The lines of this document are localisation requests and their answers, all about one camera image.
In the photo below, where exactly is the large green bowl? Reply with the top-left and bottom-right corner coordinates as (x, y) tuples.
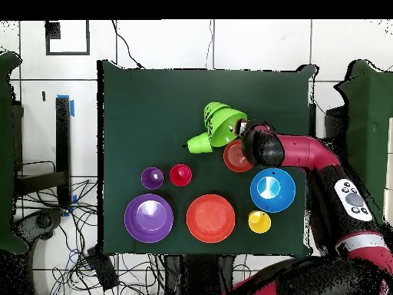
(209, 107), (249, 148)

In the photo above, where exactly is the small orange bowl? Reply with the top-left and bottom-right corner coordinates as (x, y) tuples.
(223, 138), (255, 173)

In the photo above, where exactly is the small green bowl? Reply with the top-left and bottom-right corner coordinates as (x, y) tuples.
(203, 101), (232, 130)

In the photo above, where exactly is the green cup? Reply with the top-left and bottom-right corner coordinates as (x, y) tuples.
(187, 131), (215, 154)

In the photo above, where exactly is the red cup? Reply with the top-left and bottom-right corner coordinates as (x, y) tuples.
(169, 163), (193, 187)

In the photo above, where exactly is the blue bowl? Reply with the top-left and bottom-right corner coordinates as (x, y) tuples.
(249, 167), (297, 214)

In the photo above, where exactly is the dark green tablecloth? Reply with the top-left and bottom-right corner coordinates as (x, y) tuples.
(97, 59), (317, 257)

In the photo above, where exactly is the large orange bowl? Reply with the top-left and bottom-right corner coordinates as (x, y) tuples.
(186, 194), (236, 244)

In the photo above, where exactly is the black box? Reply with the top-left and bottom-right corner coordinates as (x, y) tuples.
(324, 105), (348, 148)

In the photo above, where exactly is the yellow cup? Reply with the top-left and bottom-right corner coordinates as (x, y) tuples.
(247, 210), (272, 234)

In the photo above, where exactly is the purple cup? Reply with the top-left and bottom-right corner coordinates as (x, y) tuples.
(140, 166), (164, 191)

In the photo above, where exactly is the large purple bowl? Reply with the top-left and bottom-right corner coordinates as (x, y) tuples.
(124, 193), (175, 244)

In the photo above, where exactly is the green cloth side table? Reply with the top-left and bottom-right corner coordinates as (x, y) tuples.
(334, 59), (393, 216)
(0, 51), (28, 254)

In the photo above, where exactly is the blue tape strip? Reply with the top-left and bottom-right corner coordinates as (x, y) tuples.
(57, 94), (75, 118)

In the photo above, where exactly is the black metal stand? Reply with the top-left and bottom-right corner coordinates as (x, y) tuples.
(14, 97), (72, 208)

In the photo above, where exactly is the black power strip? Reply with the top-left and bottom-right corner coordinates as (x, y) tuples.
(86, 247), (120, 291)

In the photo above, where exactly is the black office chair base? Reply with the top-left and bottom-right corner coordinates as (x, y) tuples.
(13, 208), (64, 244)

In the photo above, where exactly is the black floor cable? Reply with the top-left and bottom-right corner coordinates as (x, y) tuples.
(111, 20), (144, 69)

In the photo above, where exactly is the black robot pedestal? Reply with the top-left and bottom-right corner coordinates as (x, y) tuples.
(163, 254), (235, 295)

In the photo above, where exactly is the tangle of black cables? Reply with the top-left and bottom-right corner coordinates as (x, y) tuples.
(15, 179), (167, 295)

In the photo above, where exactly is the black square floor frame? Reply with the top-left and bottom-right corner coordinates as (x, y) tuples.
(45, 20), (91, 56)

